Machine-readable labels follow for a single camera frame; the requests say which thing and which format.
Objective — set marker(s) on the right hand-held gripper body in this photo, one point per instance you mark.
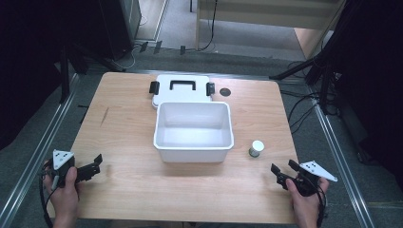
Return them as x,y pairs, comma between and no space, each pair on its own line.
309,179

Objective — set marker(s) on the dark curtain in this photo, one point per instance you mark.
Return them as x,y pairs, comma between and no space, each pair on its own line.
374,79
28,63

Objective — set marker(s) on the dark round disc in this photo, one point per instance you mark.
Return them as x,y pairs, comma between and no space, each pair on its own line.
225,92

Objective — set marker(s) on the small jar with white cap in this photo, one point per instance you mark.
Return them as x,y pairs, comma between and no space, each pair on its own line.
256,148

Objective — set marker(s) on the white plastic storage box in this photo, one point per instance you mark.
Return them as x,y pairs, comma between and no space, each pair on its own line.
193,131

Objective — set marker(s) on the metal floor rail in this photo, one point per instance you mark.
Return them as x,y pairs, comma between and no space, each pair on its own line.
343,167
34,158

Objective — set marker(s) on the dark cabinet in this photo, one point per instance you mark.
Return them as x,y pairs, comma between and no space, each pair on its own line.
122,25

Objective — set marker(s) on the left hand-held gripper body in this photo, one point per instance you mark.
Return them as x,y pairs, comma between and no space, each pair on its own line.
63,164

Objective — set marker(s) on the person's right hand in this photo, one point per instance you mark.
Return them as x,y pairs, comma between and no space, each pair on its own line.
305,205

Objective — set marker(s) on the beige wooden furniture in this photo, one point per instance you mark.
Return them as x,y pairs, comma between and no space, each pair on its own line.
269,14

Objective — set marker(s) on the person's left hand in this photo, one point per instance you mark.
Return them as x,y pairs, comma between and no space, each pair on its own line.
65,198

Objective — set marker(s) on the black metal stand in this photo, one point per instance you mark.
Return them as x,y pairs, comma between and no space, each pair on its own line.
323,82
65,72

